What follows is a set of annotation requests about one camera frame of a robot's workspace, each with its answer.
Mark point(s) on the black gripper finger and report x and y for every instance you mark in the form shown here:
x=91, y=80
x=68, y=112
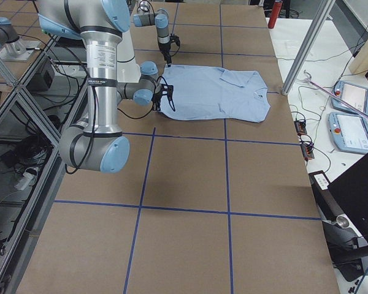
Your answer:
x=156, y=107
x=168, y=60

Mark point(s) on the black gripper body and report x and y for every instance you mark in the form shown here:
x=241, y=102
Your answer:
x=156, y=98
x=165, y=52

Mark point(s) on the light blue t-shirt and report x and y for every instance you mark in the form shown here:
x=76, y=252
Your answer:
x=202, y=92

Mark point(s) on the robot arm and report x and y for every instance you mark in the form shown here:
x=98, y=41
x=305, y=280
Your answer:
x=96, y=141
x=145, y=15

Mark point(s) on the red cylinder bottle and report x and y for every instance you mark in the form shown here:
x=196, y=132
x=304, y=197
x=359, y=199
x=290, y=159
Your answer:
x=276, y=8

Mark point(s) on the reacher grabber stick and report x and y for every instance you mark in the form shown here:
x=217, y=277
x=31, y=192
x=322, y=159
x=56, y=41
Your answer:
x=337, y=102

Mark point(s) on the near blue teach pendant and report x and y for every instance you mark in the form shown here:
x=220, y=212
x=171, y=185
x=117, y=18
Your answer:
x=349, y=132

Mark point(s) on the blue teach pendant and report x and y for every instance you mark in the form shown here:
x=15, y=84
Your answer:
x=353, y=94
x=349, y=132

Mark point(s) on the far blue teach pendant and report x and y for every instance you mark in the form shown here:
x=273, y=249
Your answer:
x=353, y=94

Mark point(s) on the black monitor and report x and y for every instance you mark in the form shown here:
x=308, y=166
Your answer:
x=350, y=191

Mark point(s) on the silver metal cup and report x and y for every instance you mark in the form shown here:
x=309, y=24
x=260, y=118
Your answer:
x=342, y=221

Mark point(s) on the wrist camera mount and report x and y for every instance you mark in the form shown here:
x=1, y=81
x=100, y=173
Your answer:
x=166, y=90
x=176, y=40

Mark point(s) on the aluminium frame post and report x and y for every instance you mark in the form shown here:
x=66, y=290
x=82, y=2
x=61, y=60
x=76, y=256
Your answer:
x=308, y=41

